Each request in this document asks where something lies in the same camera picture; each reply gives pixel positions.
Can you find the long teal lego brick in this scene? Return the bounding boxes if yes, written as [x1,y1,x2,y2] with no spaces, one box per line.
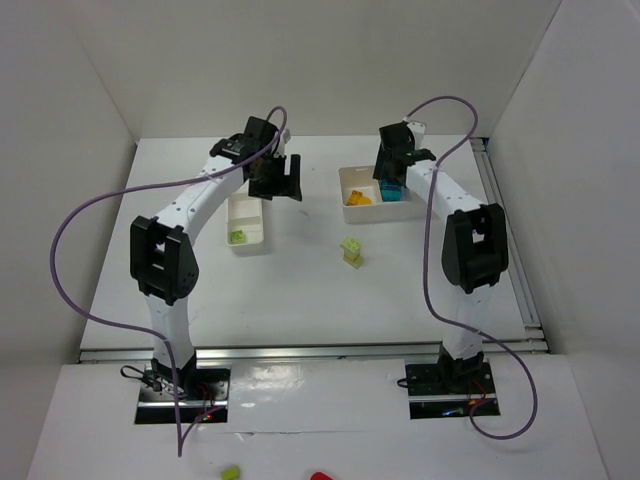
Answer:
[379,180,404,202]

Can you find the orange lego brick stack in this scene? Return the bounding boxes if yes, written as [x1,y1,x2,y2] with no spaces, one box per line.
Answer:
[345,190,373,206]

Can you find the light green lego stack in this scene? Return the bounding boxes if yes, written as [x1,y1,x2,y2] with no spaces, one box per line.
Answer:
[340,237,364,269]

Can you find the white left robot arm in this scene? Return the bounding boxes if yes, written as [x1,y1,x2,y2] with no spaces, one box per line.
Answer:
[130,117,302,389]

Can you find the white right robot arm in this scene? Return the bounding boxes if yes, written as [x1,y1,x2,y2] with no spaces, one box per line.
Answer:
[373,120,509,381]

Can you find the narrow white compartment tray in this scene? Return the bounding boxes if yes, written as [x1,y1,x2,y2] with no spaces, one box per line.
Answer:
[226,192,265,256]

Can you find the wide white compartment tray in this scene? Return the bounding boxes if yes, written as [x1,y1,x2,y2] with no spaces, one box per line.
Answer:
[338,165,426,224]

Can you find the red object at edge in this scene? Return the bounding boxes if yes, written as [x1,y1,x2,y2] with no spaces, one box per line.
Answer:
[309,471,334,480]

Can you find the green lego on foreground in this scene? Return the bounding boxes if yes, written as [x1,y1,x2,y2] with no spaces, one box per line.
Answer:
[220,465,240,480]

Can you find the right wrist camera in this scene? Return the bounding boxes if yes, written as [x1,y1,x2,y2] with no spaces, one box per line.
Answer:
[403,117,426,150]

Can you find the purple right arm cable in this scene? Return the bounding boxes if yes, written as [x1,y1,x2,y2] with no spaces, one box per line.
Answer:
[407,95,540,441]

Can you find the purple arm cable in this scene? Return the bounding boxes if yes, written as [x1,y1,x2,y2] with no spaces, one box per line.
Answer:
[49,105,289,457]
[407,95,540,441]

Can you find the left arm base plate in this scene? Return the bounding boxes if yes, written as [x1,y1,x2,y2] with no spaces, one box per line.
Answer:
[120,365,231,425]

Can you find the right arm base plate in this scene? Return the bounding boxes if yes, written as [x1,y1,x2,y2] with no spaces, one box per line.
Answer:
[396,352,500,420]

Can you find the aluminium rail front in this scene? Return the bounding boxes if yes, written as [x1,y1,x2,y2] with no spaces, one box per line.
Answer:
[77,341,551,365]

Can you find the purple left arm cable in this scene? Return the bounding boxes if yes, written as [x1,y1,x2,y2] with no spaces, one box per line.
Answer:
[49,105,289,457]

